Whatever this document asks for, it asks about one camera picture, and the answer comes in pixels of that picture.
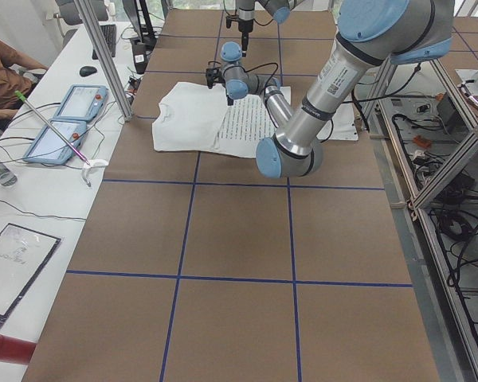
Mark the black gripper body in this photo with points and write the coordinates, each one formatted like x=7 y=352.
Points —
x=244 y=26

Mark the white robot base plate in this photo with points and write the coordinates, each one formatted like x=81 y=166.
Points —
x=341 y=127

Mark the red cylinder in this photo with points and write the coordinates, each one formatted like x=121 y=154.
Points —
x=16 y=351

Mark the blue teach pendant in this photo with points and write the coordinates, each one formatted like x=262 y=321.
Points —
x=82 y=102
x=48 y=148

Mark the lower blue teach pendant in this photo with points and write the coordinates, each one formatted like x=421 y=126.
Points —
x=48 y=148

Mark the person in brown shirt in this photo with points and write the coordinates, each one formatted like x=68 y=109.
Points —
x=11 y=81

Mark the white curved hook tool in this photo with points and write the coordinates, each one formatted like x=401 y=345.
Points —
x=88 y=166

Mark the grey aluminium frame post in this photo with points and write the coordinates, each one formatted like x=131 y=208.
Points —
x=90 y=21

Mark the black computer mouse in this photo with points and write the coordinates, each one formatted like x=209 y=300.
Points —
x=87 y=70

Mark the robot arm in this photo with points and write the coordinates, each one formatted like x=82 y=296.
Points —
x=244 y=16
x=405 y=32

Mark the white long-sleeve printed shirt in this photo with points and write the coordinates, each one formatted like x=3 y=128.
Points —
x=194 y=117

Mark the upper blue teach pendant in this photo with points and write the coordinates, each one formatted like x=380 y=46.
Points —
x=82 y=102

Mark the black keyboard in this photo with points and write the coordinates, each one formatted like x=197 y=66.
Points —
x=109 y=34

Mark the black framed document sleeve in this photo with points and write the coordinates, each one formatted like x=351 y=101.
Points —
x=24 y=253

